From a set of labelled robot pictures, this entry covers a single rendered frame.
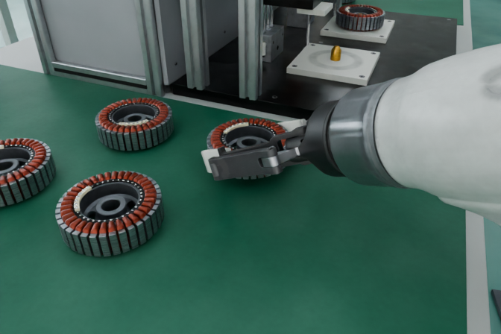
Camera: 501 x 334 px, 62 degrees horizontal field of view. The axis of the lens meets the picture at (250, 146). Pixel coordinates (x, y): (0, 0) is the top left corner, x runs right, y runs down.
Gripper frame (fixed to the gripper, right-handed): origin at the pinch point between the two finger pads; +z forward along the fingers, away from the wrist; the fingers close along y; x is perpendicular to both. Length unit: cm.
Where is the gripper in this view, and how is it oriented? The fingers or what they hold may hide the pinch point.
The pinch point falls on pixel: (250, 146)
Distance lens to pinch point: 56.3
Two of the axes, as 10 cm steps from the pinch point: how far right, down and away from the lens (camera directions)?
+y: 8.1, -3.2, 4.9
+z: -5.0, 0.4, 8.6
